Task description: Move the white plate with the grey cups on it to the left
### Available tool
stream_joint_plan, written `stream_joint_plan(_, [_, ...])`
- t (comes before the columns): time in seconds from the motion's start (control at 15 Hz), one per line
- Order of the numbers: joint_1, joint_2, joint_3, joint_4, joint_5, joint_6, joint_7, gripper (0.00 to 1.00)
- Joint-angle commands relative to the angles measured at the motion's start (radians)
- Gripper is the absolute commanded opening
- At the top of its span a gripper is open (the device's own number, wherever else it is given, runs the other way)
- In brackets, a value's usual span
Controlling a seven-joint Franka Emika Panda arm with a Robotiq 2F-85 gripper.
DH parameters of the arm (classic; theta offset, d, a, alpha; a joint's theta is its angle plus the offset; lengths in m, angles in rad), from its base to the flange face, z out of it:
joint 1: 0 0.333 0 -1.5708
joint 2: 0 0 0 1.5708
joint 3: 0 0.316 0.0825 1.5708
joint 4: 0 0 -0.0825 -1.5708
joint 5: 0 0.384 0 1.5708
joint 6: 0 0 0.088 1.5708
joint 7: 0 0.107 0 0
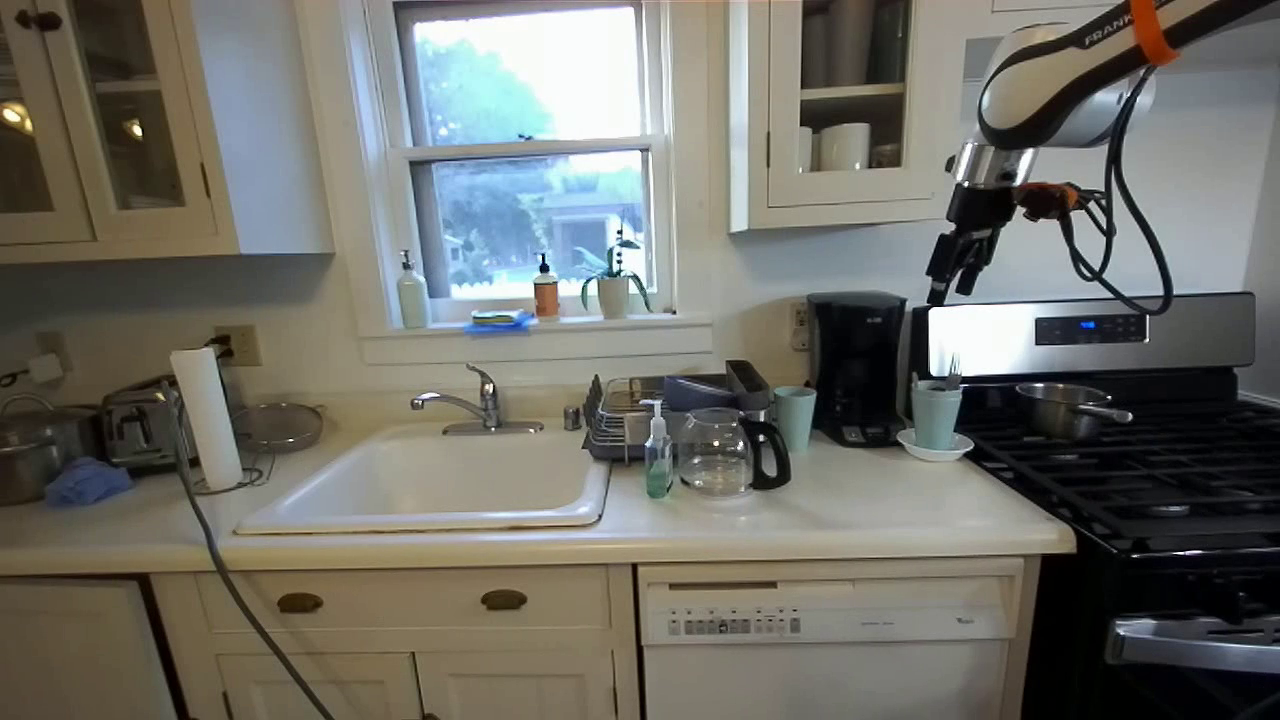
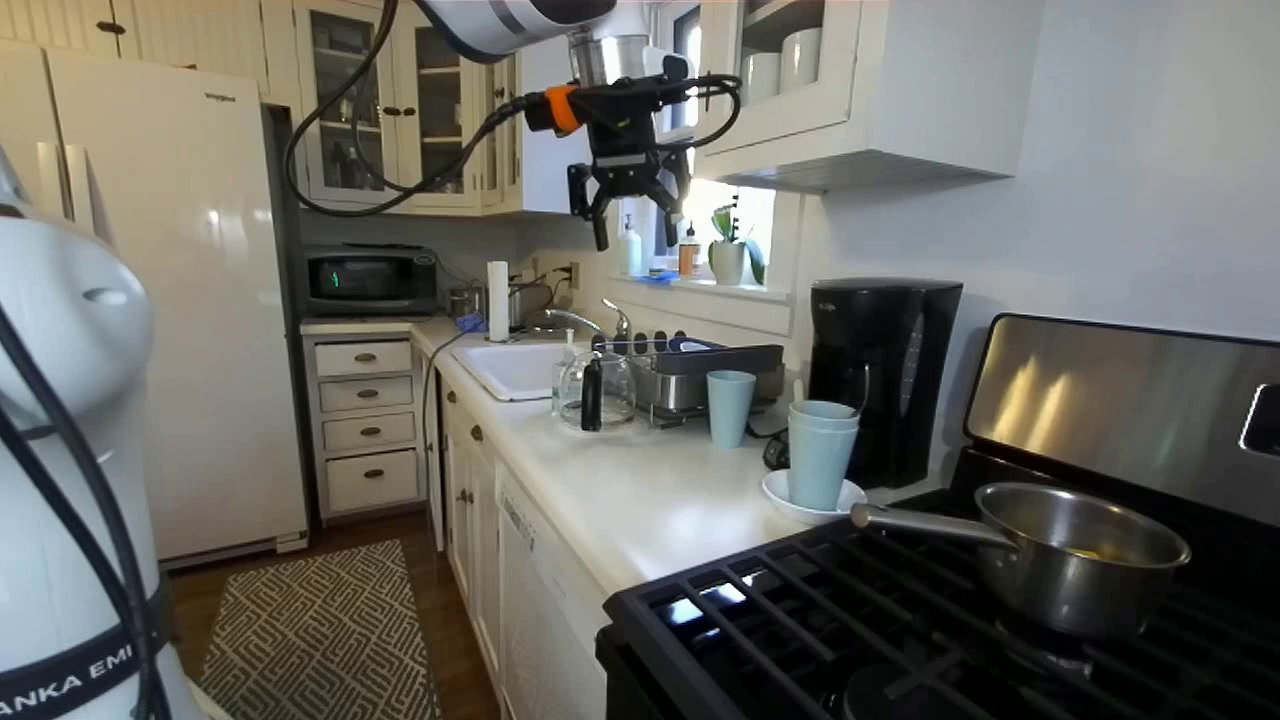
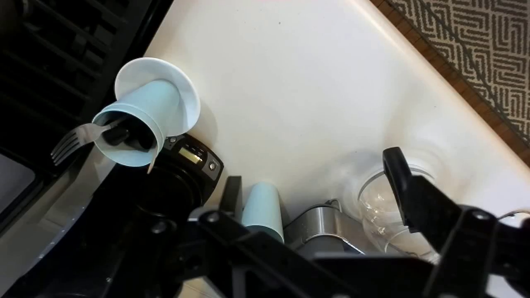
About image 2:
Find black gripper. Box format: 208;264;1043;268
566;75;701;256

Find grey cup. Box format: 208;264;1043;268
783;402;863;517
702;369;758;451
795;397;863;428

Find white plate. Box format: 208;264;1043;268
758;463;873;519

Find white pump bottle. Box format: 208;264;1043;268
610;211;648;283

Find orange pump bottle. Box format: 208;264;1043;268
675;220;706;278

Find white pot with plant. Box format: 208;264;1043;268
702;197;769;290

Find chrome faucet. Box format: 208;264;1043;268
534;297;637;343

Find white paper towel roll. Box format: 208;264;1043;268
482;256;514;346

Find white mug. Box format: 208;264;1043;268
776;23;824;97
738;46;783;103

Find clear soap pump bottle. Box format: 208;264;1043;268
549;329;587;414

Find silver toaster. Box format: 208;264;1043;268
442;278;491;329

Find small steel pot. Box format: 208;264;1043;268
648;352;716;428

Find black dish rack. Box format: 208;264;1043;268
591;329;790;430

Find white kitchen sink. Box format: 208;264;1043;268
449;336;591;407

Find black microwave oven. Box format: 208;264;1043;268
299;240;442;320

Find black coffee maker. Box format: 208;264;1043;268
802;276;969;491

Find white cabinet drawer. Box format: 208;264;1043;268
311;341;414;383
321;413;421;461
314;377;421;420
321;447;425;519

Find white base cabinets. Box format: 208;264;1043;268
431;360;507;677

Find white dishwasher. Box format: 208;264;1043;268
491;455;616;720

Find white refrigerator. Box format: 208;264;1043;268
0;43;314;567

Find black gas stove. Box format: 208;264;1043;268
591;310;1280;720

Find white cabinets above refrigerator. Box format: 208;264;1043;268
0;0;272;89

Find patterned grey rug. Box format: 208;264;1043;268
195;534;442;720

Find steel saucepan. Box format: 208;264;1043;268
847;476;1197;642

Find window with white frame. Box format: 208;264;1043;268
601;0;808;300

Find glass carafe with black handle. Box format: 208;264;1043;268
576;336;645;435

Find white glass-door wall cabinet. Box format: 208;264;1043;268
256;0;591;223

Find white wall cabinet with mugs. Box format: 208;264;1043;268
692;0;1048;197

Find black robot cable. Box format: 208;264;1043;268
281;0;564;223

